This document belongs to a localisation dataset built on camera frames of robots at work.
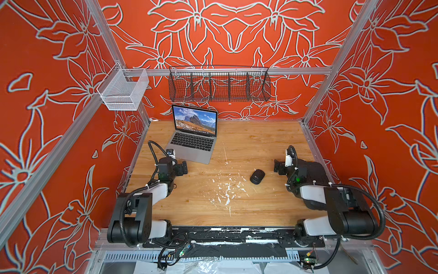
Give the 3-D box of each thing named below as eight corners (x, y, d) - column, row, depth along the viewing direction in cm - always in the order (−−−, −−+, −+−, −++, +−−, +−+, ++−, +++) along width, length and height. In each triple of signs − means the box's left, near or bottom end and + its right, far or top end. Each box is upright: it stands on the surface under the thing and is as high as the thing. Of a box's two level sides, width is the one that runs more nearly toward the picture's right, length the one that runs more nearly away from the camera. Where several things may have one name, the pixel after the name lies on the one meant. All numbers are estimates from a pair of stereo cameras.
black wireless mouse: (248, 180, 93) (249, 177, 91) (256, 169, 97) (257, 167, 95) (257, 186, 91) (258, 184, 88) (265, 175, 95) (266, 172, 93)
